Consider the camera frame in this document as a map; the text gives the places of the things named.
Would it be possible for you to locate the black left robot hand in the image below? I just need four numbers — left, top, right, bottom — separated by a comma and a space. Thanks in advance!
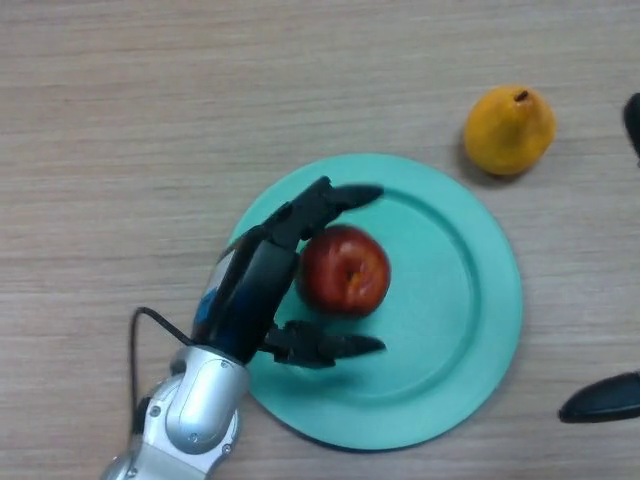
191, 175, 387, 370

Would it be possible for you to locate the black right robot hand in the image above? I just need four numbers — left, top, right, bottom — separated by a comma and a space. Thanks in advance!
558, 92, 640, 425

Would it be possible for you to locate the red apple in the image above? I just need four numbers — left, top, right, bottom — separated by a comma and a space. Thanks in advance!
299, 224, 391, 317

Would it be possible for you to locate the green round plate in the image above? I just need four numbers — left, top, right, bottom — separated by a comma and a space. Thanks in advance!
227, 153, 524, 453

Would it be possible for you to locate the yellow pear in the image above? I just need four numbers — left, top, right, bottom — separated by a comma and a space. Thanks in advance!
463, 84, 557, 176

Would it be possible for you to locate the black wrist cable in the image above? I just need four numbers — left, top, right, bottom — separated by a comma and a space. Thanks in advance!
128, 307, 197, 437

